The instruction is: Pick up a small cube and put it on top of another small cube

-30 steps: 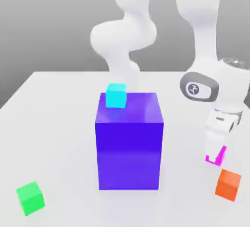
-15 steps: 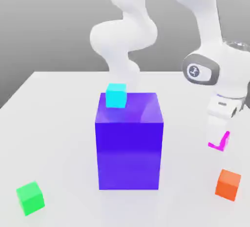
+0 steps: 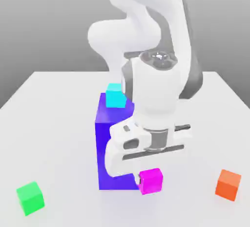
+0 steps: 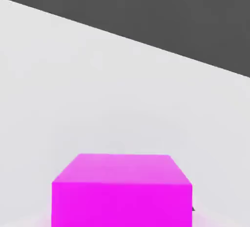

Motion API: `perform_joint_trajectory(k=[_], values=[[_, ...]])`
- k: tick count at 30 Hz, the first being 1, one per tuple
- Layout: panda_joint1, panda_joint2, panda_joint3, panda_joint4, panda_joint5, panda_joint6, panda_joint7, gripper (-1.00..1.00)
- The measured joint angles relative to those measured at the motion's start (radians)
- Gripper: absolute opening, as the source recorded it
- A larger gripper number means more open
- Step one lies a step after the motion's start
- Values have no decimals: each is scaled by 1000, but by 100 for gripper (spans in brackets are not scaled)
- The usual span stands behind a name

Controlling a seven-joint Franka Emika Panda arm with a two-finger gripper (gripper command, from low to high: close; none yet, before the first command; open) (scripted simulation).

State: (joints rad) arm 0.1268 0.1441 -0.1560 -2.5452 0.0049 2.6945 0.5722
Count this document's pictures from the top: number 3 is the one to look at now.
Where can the large blue box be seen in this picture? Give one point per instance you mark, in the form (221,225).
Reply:
(101,152)

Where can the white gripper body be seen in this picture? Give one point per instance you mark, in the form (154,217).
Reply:
(117,162)

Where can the small orange cube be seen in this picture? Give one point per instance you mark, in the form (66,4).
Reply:
(228,186)

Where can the small cyan cube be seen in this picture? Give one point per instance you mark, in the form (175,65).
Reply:
(115,98)

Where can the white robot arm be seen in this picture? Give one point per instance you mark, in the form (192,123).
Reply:
(156,97)

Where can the small magenta cube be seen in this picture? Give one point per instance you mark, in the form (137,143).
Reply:
(152,182)

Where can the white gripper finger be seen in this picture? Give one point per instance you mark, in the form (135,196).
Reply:
(137,178)

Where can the small green cube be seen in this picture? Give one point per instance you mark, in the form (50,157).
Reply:
(30,199)

